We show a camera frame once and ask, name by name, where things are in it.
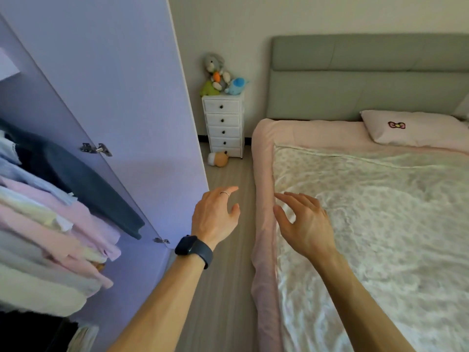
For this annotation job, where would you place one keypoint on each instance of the person's left hand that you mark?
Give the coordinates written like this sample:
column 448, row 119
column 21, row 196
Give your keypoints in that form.
column 209, row 219

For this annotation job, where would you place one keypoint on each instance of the person's right hand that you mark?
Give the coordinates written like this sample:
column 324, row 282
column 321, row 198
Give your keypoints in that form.
column 309, row 230

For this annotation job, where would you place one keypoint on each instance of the person's left thumb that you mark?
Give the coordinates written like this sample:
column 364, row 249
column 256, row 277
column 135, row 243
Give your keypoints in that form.
column 235, row 210

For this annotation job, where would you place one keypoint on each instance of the person's right thumb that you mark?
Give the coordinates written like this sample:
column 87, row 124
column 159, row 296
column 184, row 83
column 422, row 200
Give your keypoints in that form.
column 282, row 219

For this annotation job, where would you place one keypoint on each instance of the person's right forearm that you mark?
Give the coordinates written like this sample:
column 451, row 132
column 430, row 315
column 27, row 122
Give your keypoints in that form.
column 359, row 307

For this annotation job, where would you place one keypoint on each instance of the person's left forearm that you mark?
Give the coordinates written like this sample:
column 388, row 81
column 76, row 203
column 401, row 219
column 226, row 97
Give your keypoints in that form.
column 165, row 307

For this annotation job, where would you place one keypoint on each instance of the pink bed sheet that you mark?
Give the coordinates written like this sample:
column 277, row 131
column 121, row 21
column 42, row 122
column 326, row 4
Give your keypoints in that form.
column 265, row 201

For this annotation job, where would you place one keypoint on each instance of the orange and yellow plush toy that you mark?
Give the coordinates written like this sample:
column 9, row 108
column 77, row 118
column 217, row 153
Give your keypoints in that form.
column 218, row 159

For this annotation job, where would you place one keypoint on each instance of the black smartwatch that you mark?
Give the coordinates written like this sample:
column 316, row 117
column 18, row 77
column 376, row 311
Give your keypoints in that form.
column 194, row 251

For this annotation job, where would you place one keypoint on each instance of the metal door hinge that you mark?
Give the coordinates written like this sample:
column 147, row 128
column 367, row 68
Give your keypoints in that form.
column 96, row 149
column 161, row 240

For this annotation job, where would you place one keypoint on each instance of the white chest of drawers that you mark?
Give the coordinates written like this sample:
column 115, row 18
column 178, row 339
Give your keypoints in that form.
column 223, row 124

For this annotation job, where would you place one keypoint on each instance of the floral white quilt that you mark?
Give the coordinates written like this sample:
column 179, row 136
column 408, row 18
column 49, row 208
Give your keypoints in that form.
column 384, row 234

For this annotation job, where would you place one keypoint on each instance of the green plush toy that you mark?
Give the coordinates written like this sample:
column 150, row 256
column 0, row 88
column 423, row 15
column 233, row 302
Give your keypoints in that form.
column 209, row 89

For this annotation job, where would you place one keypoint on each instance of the blue plush toy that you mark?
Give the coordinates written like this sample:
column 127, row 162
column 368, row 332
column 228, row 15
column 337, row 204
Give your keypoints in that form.
column 236, row 86

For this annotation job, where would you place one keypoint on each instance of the purple wardrobe door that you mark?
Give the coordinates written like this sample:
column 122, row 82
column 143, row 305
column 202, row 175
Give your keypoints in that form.
column 139, row 106

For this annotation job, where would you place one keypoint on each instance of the grey elephant plush toy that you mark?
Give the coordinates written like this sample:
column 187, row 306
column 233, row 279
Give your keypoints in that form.
column 216, row 67

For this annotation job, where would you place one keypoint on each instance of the dark blue hanging garment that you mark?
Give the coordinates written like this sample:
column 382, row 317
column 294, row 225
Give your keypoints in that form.
column 84, row 183

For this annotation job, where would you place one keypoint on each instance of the pink pillow with bow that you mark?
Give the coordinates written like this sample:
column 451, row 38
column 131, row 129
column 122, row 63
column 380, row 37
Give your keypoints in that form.
column 410, row 130

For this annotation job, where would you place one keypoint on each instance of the grey-green upholstered headboard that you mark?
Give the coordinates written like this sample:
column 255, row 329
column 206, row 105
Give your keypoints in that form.
column 366, row 76

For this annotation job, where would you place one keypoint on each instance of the row of pastel hanging clothes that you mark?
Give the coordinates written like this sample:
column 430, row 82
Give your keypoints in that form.
column 44, row 245

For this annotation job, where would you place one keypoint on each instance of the purple wardrobe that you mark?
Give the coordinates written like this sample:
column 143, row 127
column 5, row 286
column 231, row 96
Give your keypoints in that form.
column 44, row 98

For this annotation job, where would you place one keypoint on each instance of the black garment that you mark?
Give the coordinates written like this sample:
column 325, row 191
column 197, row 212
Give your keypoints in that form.
column 33, row 331

